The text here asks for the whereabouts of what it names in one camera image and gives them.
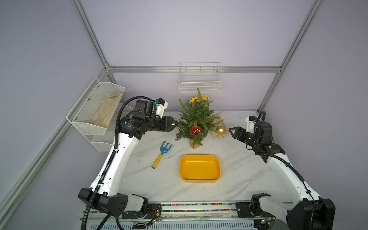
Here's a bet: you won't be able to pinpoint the white wire wall basket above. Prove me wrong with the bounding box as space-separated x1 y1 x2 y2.
179 62 222 93

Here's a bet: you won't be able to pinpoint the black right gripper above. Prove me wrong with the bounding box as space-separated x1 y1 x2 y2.
229 127 261 148

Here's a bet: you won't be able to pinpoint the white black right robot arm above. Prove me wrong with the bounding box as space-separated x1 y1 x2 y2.
229 121 336 230

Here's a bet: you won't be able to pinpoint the aluminium rail with pebbles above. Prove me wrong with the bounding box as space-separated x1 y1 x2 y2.
120 201 256 220

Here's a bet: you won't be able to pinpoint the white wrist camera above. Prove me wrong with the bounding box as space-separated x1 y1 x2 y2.
155 98 168 118
245 116 258 134

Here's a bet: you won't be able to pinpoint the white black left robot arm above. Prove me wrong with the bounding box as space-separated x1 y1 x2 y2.
78 96 178 220

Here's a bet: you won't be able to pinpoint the blue yellow toy rake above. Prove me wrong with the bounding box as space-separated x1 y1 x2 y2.
151 141 173 169

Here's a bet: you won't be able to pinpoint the small green christmas tree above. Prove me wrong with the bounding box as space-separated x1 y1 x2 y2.
175 89 217 148

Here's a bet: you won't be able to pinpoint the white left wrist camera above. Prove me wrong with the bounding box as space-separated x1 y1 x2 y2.
155 98 168 118

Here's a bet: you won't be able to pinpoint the aluminium frame bars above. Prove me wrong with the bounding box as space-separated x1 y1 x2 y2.
1 1 324 229

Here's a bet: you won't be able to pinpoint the yellow purple flower bouquet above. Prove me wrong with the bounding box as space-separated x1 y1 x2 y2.
189 95 210 107

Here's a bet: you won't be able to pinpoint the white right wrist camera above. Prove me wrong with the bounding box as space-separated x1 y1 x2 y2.
245 116 258 134

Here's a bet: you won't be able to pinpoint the red lattice ball ornament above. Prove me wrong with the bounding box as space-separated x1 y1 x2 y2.
190 125 202 136

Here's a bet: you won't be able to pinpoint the white mesh wall shelf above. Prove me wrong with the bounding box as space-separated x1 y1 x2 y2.
66 78 125 152

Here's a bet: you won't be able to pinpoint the yellow plastic tray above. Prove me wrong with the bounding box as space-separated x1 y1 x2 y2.
179 154 221 183

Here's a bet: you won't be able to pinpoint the matte gold ball ornament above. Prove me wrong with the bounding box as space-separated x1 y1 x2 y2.
216 125 226 136

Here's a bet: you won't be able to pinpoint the cream glove in shelf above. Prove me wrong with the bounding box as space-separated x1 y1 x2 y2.
90 93 123 128

